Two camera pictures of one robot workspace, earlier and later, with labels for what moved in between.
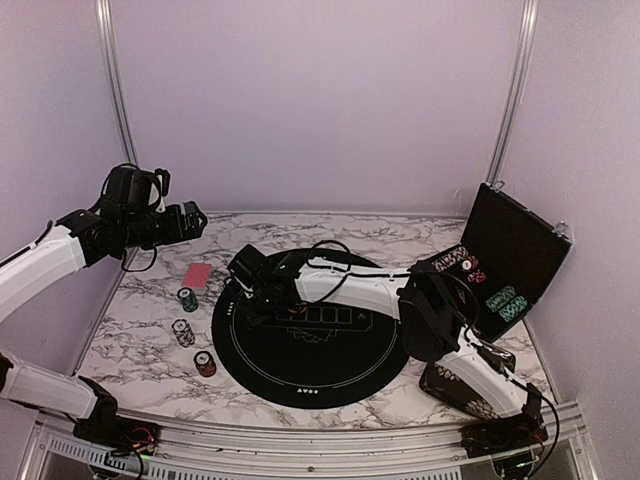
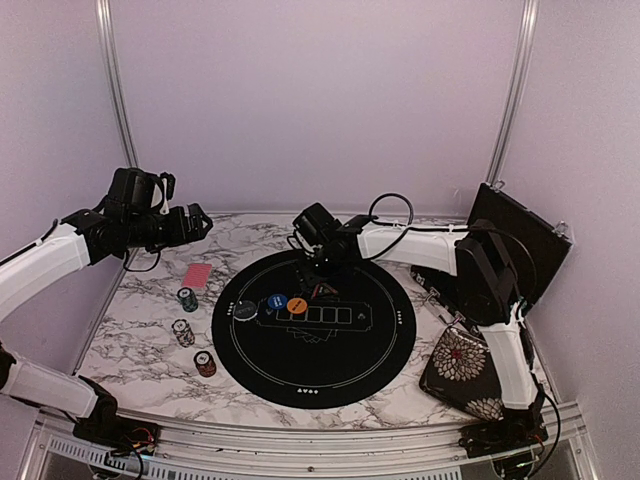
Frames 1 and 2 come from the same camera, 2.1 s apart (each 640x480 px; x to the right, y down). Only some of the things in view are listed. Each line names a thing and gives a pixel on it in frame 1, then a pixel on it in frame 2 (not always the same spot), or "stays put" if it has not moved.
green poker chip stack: x=188 y=299 stays put
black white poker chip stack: x=183 y=332 stays put
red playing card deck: x=196 y=275 stays put
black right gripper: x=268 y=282 -> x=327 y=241
